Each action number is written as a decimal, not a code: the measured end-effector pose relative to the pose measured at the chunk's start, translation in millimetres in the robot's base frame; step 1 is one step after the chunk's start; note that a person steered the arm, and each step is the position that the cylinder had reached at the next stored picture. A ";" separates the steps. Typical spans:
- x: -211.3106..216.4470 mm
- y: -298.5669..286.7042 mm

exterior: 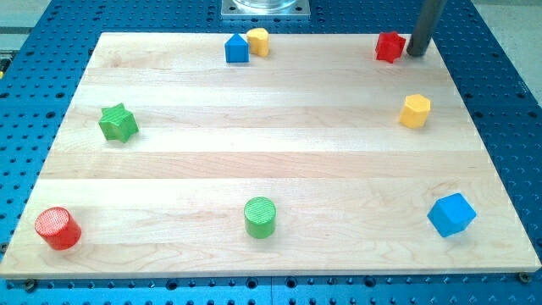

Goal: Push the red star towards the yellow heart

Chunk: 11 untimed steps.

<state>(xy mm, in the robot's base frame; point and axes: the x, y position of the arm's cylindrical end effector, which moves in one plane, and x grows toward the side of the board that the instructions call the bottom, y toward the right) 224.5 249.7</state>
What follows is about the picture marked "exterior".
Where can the red star block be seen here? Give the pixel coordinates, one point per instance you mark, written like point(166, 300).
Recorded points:
point(389, 46)

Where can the yellow heart block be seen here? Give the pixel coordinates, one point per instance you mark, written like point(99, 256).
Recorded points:
point(258, 40)

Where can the green star block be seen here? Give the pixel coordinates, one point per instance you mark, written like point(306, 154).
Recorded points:
point(117, 123)

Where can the green cylinder block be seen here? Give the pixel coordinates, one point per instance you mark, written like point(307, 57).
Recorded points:
point(259, 216)

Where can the light wooden board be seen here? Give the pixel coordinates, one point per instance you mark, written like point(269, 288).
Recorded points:
point(314, 127)

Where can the blue house-shaped block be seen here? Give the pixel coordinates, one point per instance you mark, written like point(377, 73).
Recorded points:
point(236, 50)

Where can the yellow hexagon block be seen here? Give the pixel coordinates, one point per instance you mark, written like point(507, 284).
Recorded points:
point(415, 111)

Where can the blue cube block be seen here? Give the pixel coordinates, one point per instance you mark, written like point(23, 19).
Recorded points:
point(452, 214)

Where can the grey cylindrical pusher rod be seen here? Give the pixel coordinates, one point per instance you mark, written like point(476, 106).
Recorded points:
point(425, 26)

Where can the red cylinder block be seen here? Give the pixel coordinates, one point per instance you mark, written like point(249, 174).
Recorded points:
point(58, 228)

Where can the blue perforated metal table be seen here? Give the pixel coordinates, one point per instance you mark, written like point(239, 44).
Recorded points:
point(44, 75)

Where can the left board stop bolt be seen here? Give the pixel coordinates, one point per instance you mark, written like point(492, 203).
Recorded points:
point(29, 285)

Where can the board stop bolt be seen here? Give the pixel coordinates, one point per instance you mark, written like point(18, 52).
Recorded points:
point(524, 278)
point(29, 285)

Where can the right board stop bolt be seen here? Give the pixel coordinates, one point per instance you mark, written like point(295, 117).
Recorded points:
point(524, 278)

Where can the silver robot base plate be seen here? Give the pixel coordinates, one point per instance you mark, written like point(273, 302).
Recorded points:
point(265, 9)

